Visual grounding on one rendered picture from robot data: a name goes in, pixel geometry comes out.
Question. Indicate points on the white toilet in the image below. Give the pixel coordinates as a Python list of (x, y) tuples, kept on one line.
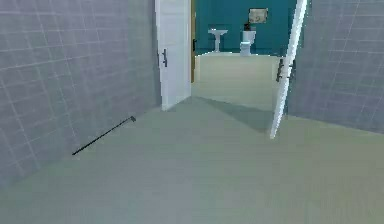
[(247, 41)]

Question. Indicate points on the white pedestal sink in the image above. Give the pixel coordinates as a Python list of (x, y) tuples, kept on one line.
[(217, 35)]

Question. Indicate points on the brown wooden room door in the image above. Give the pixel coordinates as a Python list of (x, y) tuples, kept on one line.
[(193, 40)]

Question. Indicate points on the thin black rod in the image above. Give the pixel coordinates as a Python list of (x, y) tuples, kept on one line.
[(103, 134)]

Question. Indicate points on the framed wall picture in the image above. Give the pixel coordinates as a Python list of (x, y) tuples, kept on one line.
[(258, 15)]

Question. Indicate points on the dark object on toilet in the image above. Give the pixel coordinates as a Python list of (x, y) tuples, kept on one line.
[(247, 26)]

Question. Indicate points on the white room door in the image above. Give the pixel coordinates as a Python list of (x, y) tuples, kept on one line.
[(175, 50), (288, 66)]

